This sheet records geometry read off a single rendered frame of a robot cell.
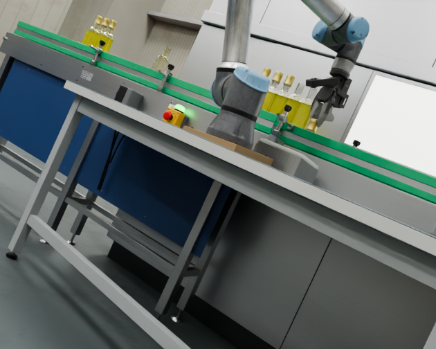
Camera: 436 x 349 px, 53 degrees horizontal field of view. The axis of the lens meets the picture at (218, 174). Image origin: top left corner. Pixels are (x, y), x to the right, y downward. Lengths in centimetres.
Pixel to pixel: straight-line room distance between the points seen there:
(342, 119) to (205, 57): 80
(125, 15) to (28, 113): 531
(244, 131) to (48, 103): 141
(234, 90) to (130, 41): 656
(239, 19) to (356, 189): 72
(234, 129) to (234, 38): 33
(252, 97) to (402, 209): 67
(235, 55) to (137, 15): 644
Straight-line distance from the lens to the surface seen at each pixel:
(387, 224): 100
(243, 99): 130
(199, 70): 230
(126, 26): 774
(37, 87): 257
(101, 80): 223
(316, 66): 202
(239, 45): 146
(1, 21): 800
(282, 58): 209
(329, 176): 167
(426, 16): 207
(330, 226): 108
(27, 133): 253
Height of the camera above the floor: 70
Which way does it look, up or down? 1 degrees down
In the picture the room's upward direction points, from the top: 25 degrees clockwise
